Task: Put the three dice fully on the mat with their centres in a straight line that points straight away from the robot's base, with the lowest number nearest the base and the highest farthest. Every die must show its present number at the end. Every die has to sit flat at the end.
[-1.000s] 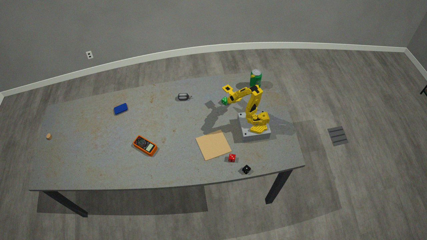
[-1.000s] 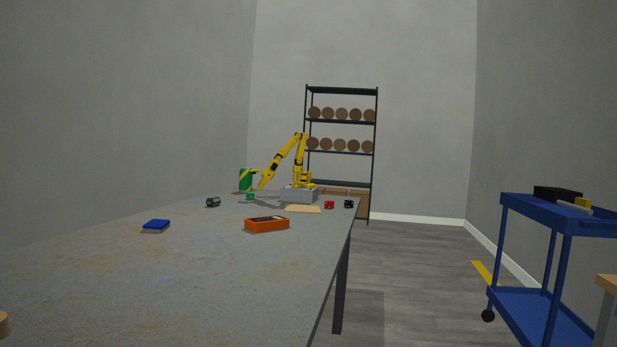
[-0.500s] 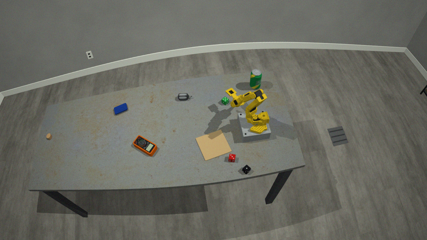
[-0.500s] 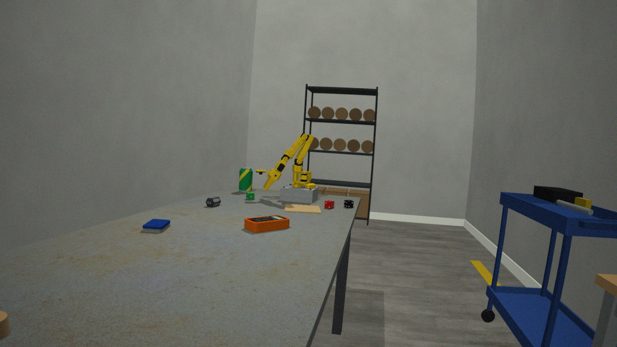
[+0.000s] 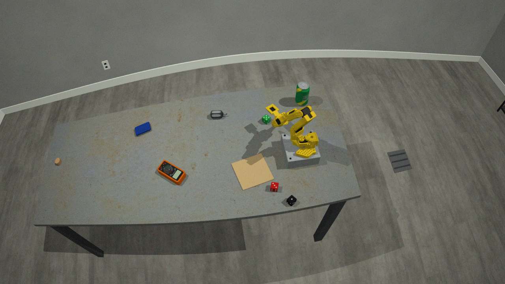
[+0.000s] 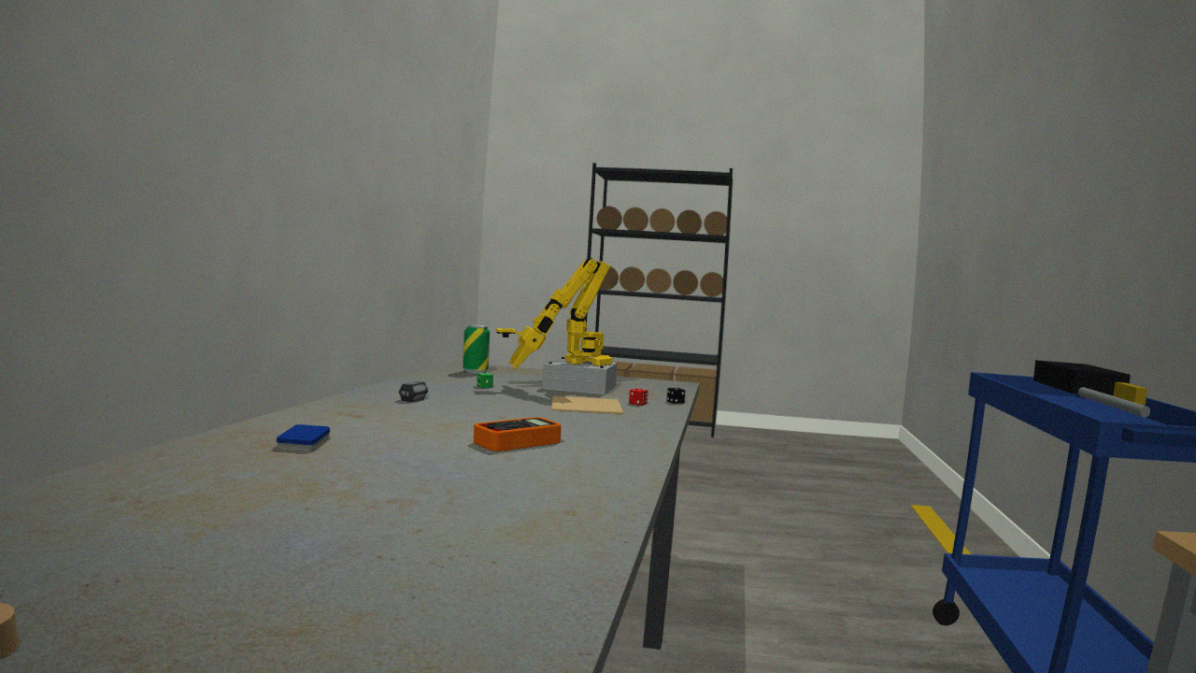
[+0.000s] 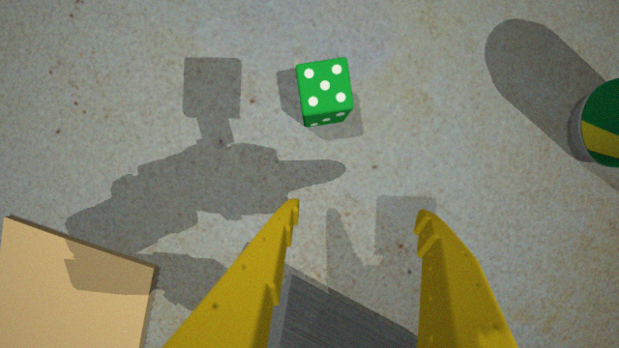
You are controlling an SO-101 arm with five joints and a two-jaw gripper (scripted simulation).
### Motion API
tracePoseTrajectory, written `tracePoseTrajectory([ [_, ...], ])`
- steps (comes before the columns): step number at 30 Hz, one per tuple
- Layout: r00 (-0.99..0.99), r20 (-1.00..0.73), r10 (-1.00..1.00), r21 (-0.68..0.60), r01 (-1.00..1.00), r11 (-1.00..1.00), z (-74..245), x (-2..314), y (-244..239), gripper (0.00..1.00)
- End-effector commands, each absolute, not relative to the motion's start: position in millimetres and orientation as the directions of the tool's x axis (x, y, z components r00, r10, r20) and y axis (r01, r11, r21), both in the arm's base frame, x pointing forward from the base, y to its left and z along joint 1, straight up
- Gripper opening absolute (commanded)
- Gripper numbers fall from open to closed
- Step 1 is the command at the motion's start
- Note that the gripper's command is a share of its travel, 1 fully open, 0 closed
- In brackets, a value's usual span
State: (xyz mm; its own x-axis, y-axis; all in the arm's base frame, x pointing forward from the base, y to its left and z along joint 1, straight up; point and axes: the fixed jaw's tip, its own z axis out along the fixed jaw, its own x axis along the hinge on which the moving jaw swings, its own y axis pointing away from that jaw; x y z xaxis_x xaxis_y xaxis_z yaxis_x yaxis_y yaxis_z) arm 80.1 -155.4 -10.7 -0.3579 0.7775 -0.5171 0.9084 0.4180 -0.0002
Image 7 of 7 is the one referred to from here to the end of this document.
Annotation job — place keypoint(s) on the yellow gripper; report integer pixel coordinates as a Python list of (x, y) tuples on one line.
[(457, 306)]

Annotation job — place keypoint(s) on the green die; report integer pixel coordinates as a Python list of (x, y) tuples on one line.
[(325, 91)]

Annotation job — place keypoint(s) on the green and yellow striped can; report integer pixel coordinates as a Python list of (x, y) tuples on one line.
[(595, 124)]

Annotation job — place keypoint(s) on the tan square mat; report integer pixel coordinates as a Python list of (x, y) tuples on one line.
[(57, 291)]

